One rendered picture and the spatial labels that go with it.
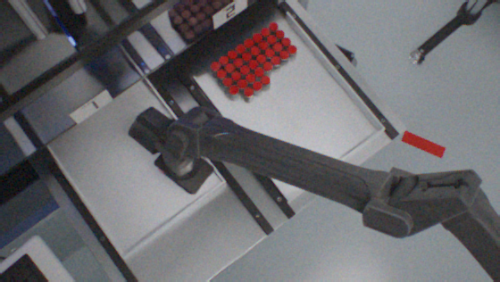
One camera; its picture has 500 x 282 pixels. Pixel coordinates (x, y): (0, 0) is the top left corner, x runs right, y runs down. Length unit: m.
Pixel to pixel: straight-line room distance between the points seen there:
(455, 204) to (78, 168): 0.82
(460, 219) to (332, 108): 0.56
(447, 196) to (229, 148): 0.35
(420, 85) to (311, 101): 1.08
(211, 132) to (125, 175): 0.38
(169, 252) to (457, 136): 1.37
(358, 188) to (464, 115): 1.53
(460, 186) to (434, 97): 1.53
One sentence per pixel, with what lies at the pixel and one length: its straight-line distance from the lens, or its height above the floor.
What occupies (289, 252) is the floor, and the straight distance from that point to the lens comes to 2.17.
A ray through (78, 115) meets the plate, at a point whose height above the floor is 1.03.
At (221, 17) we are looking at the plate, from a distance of 1.27.
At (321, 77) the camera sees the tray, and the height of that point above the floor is 0.88.
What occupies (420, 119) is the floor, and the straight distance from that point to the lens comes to 2.34.
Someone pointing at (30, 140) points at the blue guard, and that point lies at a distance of 1.22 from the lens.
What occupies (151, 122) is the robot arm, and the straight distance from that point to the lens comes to 1.08.
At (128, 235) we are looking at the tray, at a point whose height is 0.88.
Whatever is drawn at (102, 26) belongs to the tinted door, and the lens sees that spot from 1.04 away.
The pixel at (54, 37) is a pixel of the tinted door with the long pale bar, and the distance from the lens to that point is 0.99.
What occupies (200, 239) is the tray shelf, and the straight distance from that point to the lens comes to 1.29.
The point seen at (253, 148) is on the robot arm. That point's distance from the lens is 0.96.
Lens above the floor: 2.16
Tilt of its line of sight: 75 degrees down
